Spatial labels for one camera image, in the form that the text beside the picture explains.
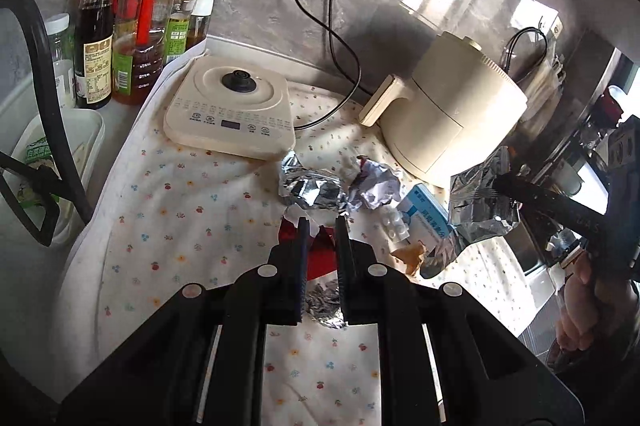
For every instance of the cream air fryer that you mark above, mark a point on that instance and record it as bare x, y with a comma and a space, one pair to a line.
450, 116

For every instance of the green packet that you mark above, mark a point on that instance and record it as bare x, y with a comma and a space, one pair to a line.
32, 156

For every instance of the brown food scrap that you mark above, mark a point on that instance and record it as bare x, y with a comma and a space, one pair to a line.
410, 256

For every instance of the person's right hand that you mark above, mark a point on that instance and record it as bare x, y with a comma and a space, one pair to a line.
575, 306

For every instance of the white lid jar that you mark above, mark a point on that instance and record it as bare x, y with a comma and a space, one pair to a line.
60, 51

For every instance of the person's right forearm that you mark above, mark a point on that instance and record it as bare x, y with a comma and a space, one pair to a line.
617, 331

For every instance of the green label bottle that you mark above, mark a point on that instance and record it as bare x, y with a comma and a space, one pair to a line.
180, 31

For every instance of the foil wrapper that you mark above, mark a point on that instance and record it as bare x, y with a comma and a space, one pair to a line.
375, 188

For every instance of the red snack wrapper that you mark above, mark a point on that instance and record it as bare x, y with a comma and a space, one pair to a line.
321, 256

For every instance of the dark soy sauce bottle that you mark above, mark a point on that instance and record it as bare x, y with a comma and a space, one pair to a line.
95, 31

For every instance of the crumpled silver foil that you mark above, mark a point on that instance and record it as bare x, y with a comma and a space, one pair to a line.
305, 186

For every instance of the stainless steel sink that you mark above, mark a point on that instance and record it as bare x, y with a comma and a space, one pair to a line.
537, 288

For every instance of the floral cloth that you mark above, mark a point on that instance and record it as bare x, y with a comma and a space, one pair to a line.
200, 231

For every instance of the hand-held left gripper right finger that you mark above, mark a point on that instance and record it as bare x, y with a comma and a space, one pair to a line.
341, 258

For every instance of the white plastic container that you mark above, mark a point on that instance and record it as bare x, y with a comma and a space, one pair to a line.
75, 146

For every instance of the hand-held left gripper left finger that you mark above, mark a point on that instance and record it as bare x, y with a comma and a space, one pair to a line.
301, 258

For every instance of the blue medicine box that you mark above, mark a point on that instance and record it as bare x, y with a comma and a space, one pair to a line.
425, 216

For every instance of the silver foil bag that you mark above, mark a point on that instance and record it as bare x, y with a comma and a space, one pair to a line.
477, 201

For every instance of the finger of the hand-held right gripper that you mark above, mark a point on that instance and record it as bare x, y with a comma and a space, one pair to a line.
545, 203

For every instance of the white pill blister pack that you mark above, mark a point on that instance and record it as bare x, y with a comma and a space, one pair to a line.
397, 226

